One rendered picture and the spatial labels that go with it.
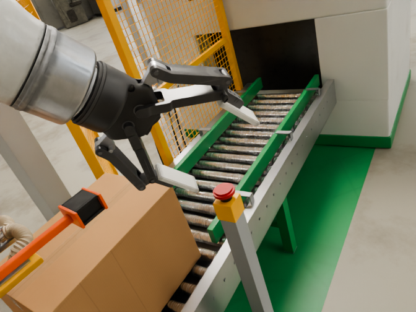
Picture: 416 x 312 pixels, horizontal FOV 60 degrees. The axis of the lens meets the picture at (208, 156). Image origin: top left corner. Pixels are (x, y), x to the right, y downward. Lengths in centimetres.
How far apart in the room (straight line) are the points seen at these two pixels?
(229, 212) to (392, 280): 121
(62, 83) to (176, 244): 116
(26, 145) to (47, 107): 193
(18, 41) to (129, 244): 100
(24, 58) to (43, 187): 204
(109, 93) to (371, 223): 215
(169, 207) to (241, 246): 33
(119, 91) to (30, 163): 195
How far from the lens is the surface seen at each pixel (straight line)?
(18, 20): 37
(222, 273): 152
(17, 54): 36
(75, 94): 37
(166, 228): 140
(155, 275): 143
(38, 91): 37
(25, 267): 114
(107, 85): 39
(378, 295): 209
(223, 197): 109
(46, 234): 97
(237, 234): 120
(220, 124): 242
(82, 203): 97
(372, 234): 235
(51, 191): 242
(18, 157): 229
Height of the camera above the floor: 170
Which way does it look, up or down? 31 degrees down
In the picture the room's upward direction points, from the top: 18 degrees counter-clockwise
